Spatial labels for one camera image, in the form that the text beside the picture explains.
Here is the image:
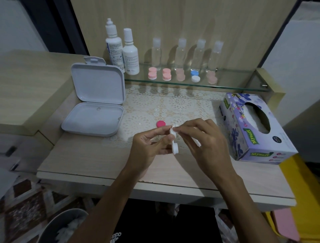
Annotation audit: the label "person's left hand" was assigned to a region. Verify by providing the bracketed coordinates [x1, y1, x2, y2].
[127, 126, 176, 180]

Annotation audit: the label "person's right hand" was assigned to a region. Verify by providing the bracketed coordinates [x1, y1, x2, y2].
[173, 118, 238, 187]

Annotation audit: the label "white contact lens case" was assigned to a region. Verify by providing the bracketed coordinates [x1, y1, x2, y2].
[169, 126, 179, 155]

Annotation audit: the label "person's right forearm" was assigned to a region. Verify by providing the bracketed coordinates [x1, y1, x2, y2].
[214, 175, 281, 243]

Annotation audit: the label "person's left forearm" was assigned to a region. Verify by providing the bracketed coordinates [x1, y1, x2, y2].
[67, 170, 141, 243]

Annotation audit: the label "white lace table mat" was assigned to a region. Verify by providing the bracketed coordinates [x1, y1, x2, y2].
[102, 85, 226, 151]

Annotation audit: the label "purple floral tissue box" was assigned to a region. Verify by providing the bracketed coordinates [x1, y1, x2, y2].
[219, 92, 299, 165]

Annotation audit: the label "white open hinged box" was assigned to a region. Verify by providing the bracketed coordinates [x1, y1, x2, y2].
[61, 56, 126, 138]

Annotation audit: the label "white tissue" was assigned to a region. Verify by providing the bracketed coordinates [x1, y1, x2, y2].
[244, 102, 271, 134]

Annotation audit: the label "clear small bottle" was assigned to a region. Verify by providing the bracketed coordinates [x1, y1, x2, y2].
[151, 38, 162, 71]
[208, 41, 224, 73]
[175, 38, 187, 71]
[192, 39, 206, 72]

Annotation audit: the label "glass shelf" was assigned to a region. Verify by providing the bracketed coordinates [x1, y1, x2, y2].
[123, 62, 271, 92]

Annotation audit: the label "short white solution bottle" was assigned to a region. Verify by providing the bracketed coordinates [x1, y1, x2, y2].
[122, 28, 140, 75]

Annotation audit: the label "person's black shorts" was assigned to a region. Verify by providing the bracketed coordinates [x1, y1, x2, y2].
[109, 200, 223, 243]

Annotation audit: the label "tall white solution bottle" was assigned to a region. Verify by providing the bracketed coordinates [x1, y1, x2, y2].
[105, 18, 125, 73]

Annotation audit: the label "wooden back panel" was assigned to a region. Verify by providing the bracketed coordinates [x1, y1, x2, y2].
[69, 0, 303, 75]

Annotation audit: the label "pink plastic stool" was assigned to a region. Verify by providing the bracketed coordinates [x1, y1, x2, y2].
[271, 208, 301, 241]

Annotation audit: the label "yellow plastic stool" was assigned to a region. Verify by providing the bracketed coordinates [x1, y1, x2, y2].
[264, 153, 320, 243]

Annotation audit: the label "grey waste bin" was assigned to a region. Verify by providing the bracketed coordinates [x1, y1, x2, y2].
[43, 209, 89, 243]

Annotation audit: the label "beige side cabinet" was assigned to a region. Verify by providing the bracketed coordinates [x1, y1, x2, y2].
[0, 50, 90, 137]

